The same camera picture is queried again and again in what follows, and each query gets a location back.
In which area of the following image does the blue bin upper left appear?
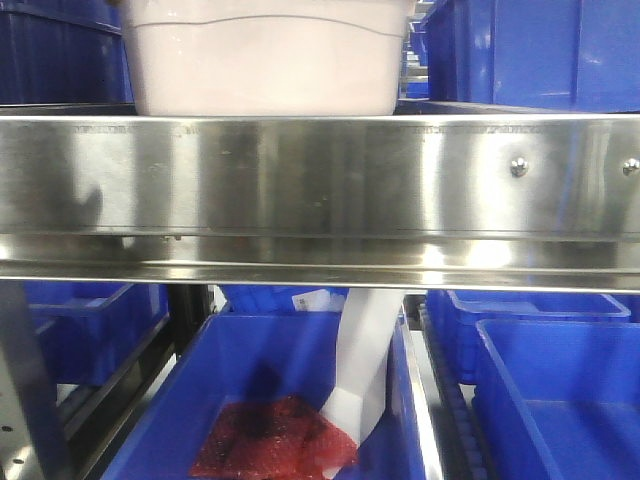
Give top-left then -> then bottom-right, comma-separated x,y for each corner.
1,1 -> 133,105

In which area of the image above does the white plastic storage bin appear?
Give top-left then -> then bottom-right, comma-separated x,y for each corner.
117,1 -> 415,116

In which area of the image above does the blue bin lower centre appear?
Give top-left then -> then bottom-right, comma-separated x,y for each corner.
103,313 -> 431,479

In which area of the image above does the blue bin upper right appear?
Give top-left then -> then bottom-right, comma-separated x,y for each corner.
421,1 -> 639,113

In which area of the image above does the blue bin lower left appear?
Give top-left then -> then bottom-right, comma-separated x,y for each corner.
24,280 -> 168,386

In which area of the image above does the blue bin lower right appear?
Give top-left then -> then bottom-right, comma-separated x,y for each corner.
473,320 -> 639,479

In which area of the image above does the blue bin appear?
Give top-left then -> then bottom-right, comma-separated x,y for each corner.
473,320 -> 639,479
24,280 -> 168,386
219,284 -> 349,314
103,313 -> 431,479
426,290 -> 633,385
1,1 -> 133,105
421,1 -> 639,113

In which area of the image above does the steel shelf upright post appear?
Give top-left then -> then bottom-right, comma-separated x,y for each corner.
1,281 -> 74,479

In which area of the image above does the red bubble wrap bag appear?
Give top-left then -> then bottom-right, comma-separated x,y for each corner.
189,395 -> 359,479

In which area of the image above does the stainless steel shelf rail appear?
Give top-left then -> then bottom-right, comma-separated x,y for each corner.
1,113 -> 639,293

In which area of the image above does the blue bin behind right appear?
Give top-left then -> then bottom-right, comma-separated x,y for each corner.
426,290 -> 633,385

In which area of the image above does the blue bin rear centre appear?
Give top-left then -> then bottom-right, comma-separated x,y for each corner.
219,284 -> 349,314

